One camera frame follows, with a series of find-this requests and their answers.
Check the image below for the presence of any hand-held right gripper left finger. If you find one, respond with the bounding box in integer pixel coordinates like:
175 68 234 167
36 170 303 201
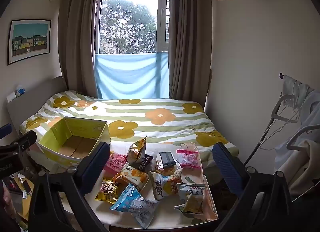
29 141 112 232

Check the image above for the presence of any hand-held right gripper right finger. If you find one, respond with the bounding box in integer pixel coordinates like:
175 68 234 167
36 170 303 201
212 142 292 232

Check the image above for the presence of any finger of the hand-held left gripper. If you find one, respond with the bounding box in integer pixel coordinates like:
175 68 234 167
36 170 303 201
10 131 37 153
0 123 13 139

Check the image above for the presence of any pink snack packet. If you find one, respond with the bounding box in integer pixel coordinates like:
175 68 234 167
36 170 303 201
104 151 128 176

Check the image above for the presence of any gold yellow snack packet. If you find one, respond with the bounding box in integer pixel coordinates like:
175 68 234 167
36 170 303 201
94 179 121 203

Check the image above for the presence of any pink white candy packet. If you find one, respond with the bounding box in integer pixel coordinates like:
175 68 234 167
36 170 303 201
176 149 202 169

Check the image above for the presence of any orange white bread packet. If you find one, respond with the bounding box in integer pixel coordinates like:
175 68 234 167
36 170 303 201
112 164 149 186

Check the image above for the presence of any green cardboard box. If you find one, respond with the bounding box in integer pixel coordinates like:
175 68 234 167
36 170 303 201
38 116 111 166

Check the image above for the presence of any silver yellow chip bag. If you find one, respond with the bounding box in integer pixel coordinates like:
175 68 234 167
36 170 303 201
127 136 148 170

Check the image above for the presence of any blue snack packet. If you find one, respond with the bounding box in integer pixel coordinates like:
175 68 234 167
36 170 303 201
109 183 143 213

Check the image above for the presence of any dark green snack packet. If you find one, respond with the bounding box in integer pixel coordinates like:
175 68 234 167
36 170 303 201
159 151 177 168

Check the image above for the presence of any white yellow snack packet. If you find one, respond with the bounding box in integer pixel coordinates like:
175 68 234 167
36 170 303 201
149 168 183 200

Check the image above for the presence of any clear white snack packet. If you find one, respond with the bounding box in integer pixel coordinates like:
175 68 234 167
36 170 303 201
127 196 160 229

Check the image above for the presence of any dark book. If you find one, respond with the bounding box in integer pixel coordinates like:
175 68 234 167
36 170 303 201
2 174 23 195

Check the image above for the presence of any phone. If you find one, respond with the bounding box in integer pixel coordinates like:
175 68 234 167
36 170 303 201
22 179 33 195

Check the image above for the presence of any grey bed headboard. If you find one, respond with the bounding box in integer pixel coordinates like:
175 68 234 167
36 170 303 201
6 76 69 135

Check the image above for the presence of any metal clothes rack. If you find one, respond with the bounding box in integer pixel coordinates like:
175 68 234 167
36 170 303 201
244 72 320 167

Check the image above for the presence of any floral striped blanket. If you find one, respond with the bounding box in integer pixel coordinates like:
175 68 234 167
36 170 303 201
19 90 239 162

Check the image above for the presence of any cream floral table cloth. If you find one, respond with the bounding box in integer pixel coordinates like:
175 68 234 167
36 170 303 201
86 144 218 226

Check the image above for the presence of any white hanger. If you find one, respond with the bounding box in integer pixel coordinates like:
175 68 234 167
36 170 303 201
271 95 300 124

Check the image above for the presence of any white table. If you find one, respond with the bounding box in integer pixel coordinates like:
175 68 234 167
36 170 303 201
82 144 219 230

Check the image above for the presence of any cream garment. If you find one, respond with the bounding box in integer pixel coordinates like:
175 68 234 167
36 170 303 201
287 139 320 197

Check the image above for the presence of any grey hanger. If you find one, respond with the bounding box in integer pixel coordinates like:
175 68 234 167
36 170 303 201
286 124 320 150

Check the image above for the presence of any light blue cloth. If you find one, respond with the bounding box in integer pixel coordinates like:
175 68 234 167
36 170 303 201
94 52 170 100

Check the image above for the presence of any framed picture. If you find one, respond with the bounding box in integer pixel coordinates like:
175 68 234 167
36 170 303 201
7 19 52 66

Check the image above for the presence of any light blue shirt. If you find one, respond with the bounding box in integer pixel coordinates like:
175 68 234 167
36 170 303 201
275 90 320 172

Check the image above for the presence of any grey green cloth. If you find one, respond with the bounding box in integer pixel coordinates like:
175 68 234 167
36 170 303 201
282 75 314 108

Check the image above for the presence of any brown curtain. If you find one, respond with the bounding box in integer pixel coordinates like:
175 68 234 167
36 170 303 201
58 0 100 98
168 0 213 115

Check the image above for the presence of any window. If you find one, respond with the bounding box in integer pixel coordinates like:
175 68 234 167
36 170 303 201
99 0 170 55

